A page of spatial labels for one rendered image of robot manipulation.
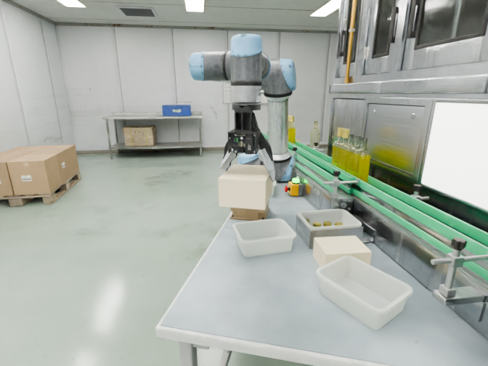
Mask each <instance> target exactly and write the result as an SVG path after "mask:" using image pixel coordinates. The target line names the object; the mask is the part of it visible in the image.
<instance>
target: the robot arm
mask: <svg viewBox="0 0 488 366"><path fill-rule="evenodd" d="M262 51H263V47H262V38H261V37H260V36H259V35H256V34H238V35H235V36H233V37H232V38H231V47H230V51H228V52H196V53H193V54H191V56H190V59H189V70H190V75H191V76H192V78H193V79H194V80H196V81H219V82H225V83H231V103H233V105H232V109H233V110H234V111H235V128H234V129H233V130H231V131H228V141H227V143H226V144H225V148H224V157H223V158H222V162H221V165H220V169H221V170H220V174H221V175H222V174H223V173H224V172H225V171H227V170H228V168H229V167H230V166H231V162H232V160H234V159H235V158H236V157H237V154H238V153H242V154H240V155H239V157H238V164H241V165H257V166H265V169H266V170H267V171H268V173H269V177H270V178H271V180H272V181H273V182H274V181H275V180H276V181H289V180H290V177H291V174H292V170H293V162H294V157H293V156H291V153H290V151H289V150H288V98H289V97H290V96H291V95H292V94H293V91H294V90H296V69H295V65H294V62H293V61H292V60H291V59H283V58H280V59H269V58H268V56H267V55H266V54H265V53H264V52H262ZM261 94H263V95H264V96H265V97H266V98H267V101H268V131H269V141H267V140H266V139H265V138H264V135H262V133H261V129H259V126H258V124H257V120H256V116H255V113H254V112H253V111H254V110H260V109H261V105H260V104H259V103H261ZM259 146H260V150H259V149H258V147H259Z"/></svg>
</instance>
